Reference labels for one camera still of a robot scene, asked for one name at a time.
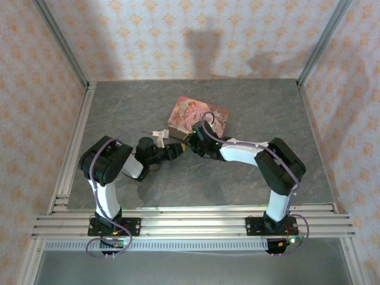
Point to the small controller board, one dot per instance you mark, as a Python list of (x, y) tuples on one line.
[(293, 240), (120, 244)]

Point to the pink floral decorated box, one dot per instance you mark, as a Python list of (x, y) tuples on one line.
[(193, 111)]

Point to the aluminium frame post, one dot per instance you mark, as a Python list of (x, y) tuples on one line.
[(323, 41), (60, 41)]

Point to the aluminium side rail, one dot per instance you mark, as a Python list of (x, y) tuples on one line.
[(81, 118)]

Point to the aluminium frame leg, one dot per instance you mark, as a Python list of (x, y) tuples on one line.
[(352, 261), (29, 261)]

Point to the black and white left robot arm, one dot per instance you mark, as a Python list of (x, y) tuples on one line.
[(104, 166)]

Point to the narrow aluminium table edge rail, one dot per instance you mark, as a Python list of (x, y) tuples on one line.
[(193, 209)]

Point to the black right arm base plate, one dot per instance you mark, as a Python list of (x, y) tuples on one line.
[(253, 226)]

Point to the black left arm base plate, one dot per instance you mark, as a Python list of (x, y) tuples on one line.
[(133, 227)]

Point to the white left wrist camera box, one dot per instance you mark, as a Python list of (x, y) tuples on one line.
[(161, 138)]

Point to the wide aluminium base rail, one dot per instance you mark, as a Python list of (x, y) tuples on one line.
[(193, 227)]

